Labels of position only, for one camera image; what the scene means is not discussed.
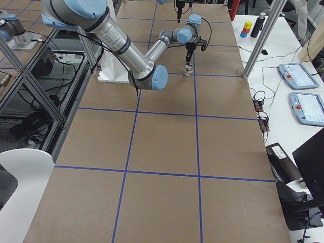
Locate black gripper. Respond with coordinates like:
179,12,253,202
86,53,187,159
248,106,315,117
176,0,184,23

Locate yellow red blue blocks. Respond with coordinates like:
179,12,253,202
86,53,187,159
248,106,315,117
240,21,253,38

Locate blue teach pendant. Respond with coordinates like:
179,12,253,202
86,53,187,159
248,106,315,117
278,63,319,90
289,92,323,127

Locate black monitor stand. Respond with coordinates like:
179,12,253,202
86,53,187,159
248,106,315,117
276,181,323,231

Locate black bottle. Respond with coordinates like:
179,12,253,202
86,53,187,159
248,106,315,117
250,12,266,38

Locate brown cardboard box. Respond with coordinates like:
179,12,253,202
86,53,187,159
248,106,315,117
266,143,302,184

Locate black monitor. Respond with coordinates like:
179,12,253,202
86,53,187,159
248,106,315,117
292,130,324,200

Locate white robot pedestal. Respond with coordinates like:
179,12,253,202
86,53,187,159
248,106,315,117
98,51,129,84

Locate aluminium frame post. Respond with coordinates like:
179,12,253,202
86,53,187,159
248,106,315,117
242,0,287,80

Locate seated person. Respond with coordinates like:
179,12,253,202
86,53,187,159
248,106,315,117
265,0,309,43

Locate upper blue teach pendant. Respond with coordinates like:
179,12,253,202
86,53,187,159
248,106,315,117
278,63,319,90

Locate lower blue teach pendant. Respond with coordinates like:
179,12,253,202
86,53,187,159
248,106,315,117
289,92,323,127

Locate white PPR valve fitting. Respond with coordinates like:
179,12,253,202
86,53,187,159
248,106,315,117
184,69,193,76

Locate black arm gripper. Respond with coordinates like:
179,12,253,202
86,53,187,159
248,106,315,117
185,43,196,65

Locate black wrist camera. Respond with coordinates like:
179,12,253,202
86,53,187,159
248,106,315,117
196,36,208,52

